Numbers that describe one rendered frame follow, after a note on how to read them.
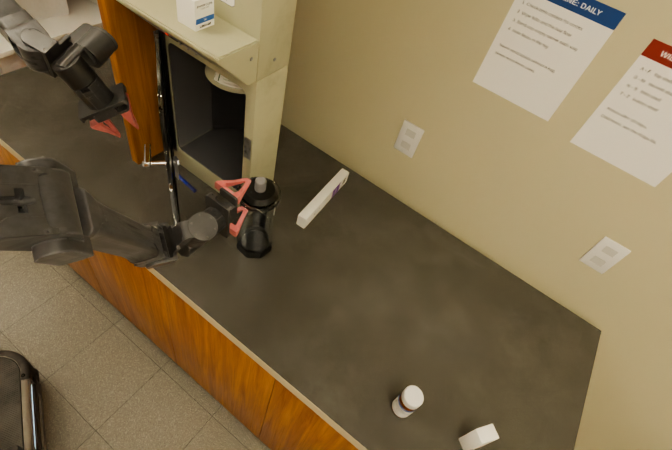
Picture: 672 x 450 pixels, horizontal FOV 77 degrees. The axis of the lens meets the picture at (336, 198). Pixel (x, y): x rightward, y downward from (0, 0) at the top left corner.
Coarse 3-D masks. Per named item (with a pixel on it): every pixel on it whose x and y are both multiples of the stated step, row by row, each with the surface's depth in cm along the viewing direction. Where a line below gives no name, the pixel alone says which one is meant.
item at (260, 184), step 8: (256, 184) 101; (264, 184) 101; (272, 184) 105; (248, 192) 102; (256, 192) 102; (264, 192) 103; (272, 192) 103; (248, 200) 101; (256, 200) 101; (264, 200) 101; (272, 200) 103
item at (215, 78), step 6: (210, 72) 104; (216, 72) 103; (210, 78) 104; (216, 78) 103; (222, 78) 102; (216, 84) 104; (222, 84) 103; (228, 84) 103; (234, 84) 103; (228, 90) 103; (234, 90) 103; (240, 90) 104
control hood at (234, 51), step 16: (128, 0) 85; (144, 0) 86; (160, 0) 88; (144, 16) 84; (160, 16) 84; (176, 16) 85; (176, 32) 81; (192, 32) 82; (208, 32) 83; (224, 32) 85; (240, 32) 86; (192, 48) 83; (208, 48) 80; (224, 48) 81; (240, 48) 82; (256, 48) 86; (224, 64) 81; (240, 64) 85; (256, 64) 89; (240, 80) 89
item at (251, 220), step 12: (240, 204) 105; (276, 204) 103; (252, 216) 104; (264, 216) 105; (240, 228) 111; (252, 228) 108; (264, 228) 109; (240, 240) 115; (252, 240) 112; (264, 240) 113
